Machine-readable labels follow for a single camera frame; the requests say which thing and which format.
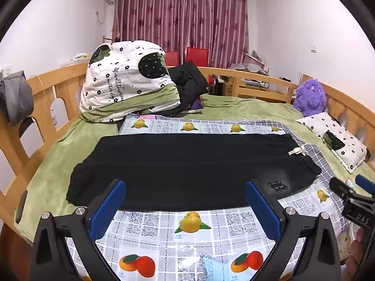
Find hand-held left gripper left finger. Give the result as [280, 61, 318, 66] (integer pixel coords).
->
[29, 178, 127, 281]

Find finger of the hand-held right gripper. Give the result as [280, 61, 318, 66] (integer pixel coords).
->
[355, 174, 375, 195]
[329, 177, 357, 203]

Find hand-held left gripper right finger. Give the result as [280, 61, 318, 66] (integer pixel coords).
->
[245, 179, 342, 281]

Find black pants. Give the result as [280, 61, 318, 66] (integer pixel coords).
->
[66, 133, 323, 212]

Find person's right hand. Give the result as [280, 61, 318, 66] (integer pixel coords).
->
[342, 227, 370, 281]

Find fruit print bed sheet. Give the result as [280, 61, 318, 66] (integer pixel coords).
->
[65, 114, 353, 281]

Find white floral pillow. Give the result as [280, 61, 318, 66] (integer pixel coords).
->
[296, 111, 368, 173]

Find green fleece blanket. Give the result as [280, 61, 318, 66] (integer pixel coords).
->
[14, 92, 375, 235]

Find purple plush toy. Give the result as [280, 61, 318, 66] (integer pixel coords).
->
[292, 78, 327, 118]

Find purple cloth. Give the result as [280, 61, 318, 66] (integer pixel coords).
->
[187, 97, 203, 113]

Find white rolled paper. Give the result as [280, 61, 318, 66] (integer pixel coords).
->
[244, 79, 270, 89]

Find white floral folded quilt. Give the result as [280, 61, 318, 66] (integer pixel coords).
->
[78, 40, 181, 123]

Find grey garment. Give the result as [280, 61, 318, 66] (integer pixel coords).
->
[0, 70, 34, 139]

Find pile of cardboard boxes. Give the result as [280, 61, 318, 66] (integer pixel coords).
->
[228, 51, 270, 76]

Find black jacket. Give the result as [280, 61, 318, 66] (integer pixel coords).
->
[160, 61, 209, 117]

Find white storage box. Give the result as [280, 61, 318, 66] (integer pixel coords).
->
[70, 53, 92, 65]

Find red chair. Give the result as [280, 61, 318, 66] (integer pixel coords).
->
[164, 51, 179, 68]
[186, 46, 210, 67]

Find wooden coat rack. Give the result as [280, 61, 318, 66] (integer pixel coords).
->
[102, 27, 121, 45]

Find maroon curtain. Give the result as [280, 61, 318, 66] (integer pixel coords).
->
[112, 0, 250, 70]

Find white cable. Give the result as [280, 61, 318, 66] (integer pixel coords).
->
[33, 75, 57, 124]

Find wooden bed frame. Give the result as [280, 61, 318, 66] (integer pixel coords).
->
[0, 63, 375, 281]

